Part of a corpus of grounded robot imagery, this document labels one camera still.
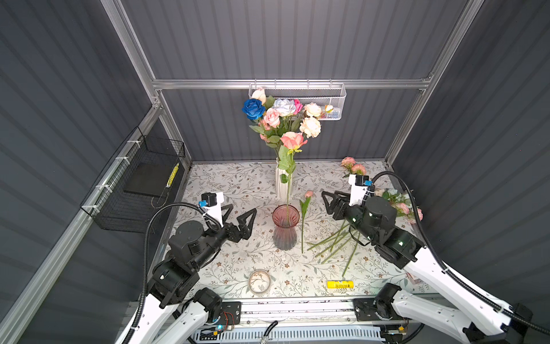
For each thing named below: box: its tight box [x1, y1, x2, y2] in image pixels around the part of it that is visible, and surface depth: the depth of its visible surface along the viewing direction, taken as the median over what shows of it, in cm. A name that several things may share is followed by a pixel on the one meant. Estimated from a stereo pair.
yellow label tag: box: [325, 280, 355, 289], surface depth 80 cm
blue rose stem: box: [242, 98, 266, 122], surface depth 72 cm
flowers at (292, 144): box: [278, 135, 308, 227], surface depth 71 cm
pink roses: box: [249, 87, 335, 173], surface depth 76 cm
